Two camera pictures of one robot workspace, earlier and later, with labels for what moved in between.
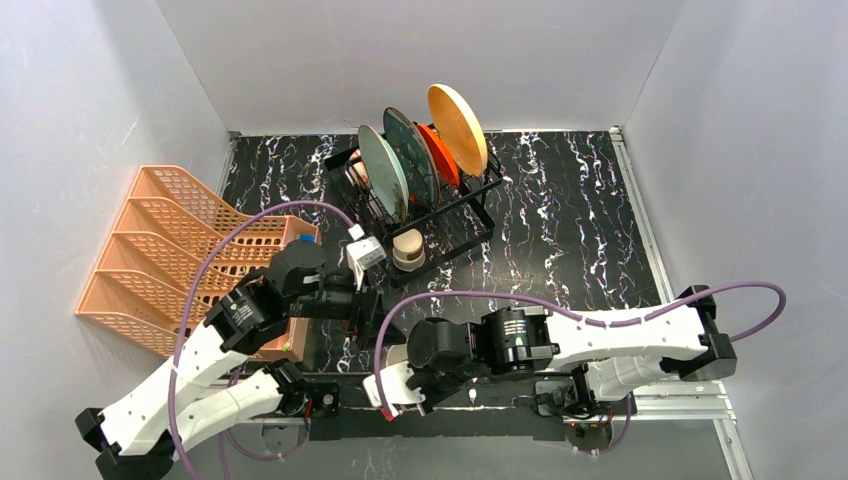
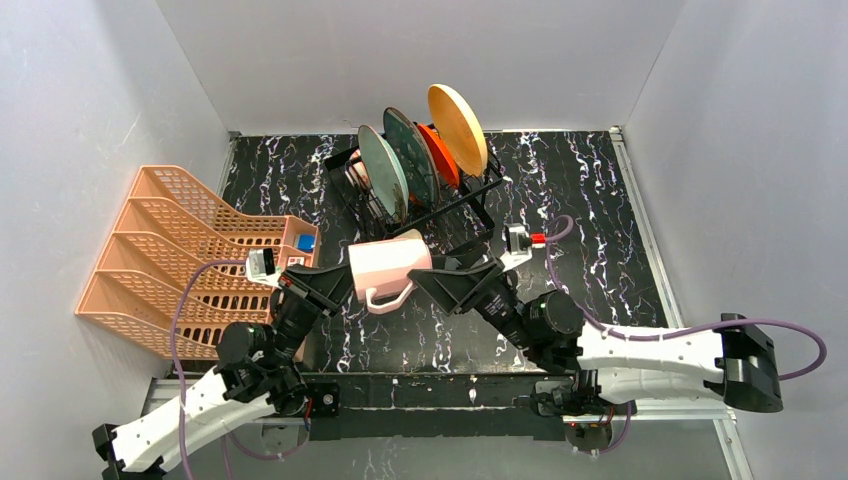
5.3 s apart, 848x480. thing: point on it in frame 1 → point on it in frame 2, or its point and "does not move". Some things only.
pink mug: (396, 354) → (380, 270)
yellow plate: (459, 129) does not move
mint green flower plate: (385, 169) does not move
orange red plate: (444, 155) does not move
